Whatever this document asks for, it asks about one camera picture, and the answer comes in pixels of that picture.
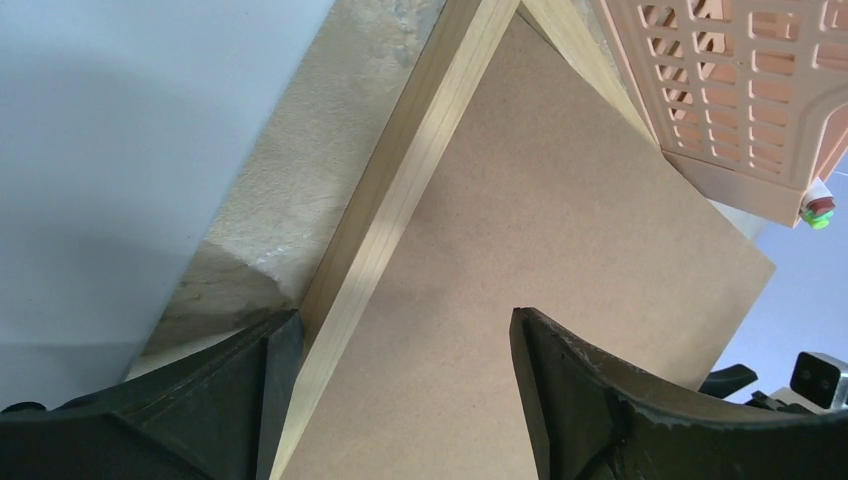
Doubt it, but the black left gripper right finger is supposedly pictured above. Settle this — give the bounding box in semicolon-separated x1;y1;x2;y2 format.
510;308;847;479

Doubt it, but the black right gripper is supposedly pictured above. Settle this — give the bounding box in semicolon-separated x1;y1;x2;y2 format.
698;351;848;416

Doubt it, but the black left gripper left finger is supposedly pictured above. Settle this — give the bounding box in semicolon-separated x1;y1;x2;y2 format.
1;310;304;479

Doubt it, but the brown frame backing board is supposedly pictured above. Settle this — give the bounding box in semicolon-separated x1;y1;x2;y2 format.
284;17;775;479

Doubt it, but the wooden picture frame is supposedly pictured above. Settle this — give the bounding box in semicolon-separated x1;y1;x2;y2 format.
270;1;648;479

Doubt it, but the green white item in organizer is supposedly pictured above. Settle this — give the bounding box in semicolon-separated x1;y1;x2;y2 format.
799;177;836;230

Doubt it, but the orange plastic file organizer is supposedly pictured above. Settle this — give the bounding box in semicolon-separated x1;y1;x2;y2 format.
593;1;847;227

